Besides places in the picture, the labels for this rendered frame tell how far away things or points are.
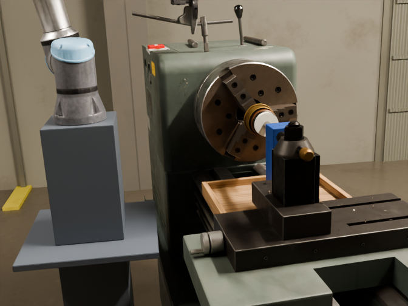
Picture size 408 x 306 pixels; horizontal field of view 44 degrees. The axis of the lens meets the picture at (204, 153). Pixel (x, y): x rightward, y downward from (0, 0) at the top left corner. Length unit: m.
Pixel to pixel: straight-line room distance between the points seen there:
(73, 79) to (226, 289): 0.78
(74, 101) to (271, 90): 0.59
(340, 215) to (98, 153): 0.69
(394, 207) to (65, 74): 0.91
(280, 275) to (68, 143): 0.74
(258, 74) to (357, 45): 2.96
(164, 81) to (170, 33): 2.45
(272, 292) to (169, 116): 0.90
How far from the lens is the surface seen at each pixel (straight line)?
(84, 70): 1.45
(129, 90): 3.87
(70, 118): 1.45
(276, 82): 1.58
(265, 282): 0.95
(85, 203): 1.49
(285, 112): 1.56
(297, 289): 0.93
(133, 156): 3.99
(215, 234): 1.02
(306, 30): 4.30
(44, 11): 1.59
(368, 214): 1.13
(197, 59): 1.68
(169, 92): 1.66
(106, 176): 1.46
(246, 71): 1.54
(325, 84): 4.40
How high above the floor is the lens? 1.41
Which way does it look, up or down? 17 degrees down
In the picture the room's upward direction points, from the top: 2 degrees counter-clockwise
